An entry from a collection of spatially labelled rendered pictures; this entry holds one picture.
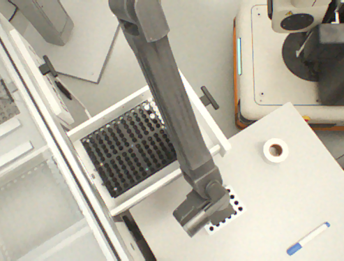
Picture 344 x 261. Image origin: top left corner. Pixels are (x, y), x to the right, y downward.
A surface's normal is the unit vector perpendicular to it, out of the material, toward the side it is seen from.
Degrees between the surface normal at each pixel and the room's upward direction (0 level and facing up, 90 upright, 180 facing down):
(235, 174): 0
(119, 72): 0
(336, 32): 0
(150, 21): 48
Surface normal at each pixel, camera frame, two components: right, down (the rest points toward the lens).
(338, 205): -0.05, -0.25
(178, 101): 0.50, 0.34
